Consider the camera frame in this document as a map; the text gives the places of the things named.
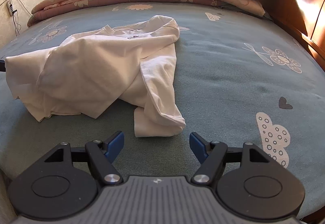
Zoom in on wooden headboard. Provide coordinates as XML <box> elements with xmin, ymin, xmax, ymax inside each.
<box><xmin>260</xmin><ymin>0</ymin><xmax>324</xmax><ymax>68</ymax></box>

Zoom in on white long sleeve shirt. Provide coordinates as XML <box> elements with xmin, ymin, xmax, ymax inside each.
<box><xmin>5</xmin><ymin>15</ymin><xmax>186</xmax><ymax>137</ymax></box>

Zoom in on television power cables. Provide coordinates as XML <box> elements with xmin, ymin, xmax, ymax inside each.
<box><xmin>0</xmin><ymin>0</ymin><xmax>33</xmax><ymax>37</ymax></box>

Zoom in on white power strip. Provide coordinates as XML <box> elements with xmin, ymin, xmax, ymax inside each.
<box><xmin>7</xmin><ymin>2</ymin><xmax>14</xmax><ymax>17</ymax></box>

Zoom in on blue floral bed sheet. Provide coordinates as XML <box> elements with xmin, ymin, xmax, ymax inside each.
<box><xmin>1</xmin><ymin>3</ymin><xmax>324</xmax><ymax>223</ymax></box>

